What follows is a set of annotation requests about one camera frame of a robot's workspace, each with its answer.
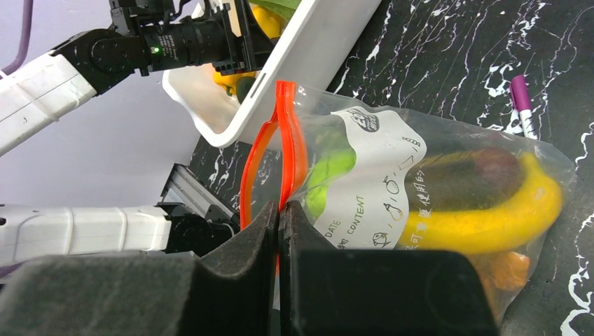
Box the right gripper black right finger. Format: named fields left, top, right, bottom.
left=279, top=201, right=499, bottom=335

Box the clear zip bag orange zipper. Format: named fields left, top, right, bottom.
left=239, top=80, right=576, bottom=321

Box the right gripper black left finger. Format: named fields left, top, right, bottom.
left=1, top=202, right=279, bottom=335

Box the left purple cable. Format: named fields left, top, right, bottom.
left=0, top=0, right=36, bottom=78

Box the yellow banana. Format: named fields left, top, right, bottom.
left=398, top=153, right=563, bottom=255

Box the purple cap marker pen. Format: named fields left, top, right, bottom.
left=510, top=75, right=539, bottom=140

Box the white plastic bin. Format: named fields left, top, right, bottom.
left=161, top=0, right=384, bottom=149

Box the yellow bell pepper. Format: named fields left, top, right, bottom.
left=212, top=1, right=286, bottom=102

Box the toy pineapple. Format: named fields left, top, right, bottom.
left=471, top=251, right=531, bottom=310

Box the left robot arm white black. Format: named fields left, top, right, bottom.
left=1, top=1, right=200, bottom=268

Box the light green wrinkled vegetable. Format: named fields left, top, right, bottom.
left=305, top=149, right=357, bottom=218

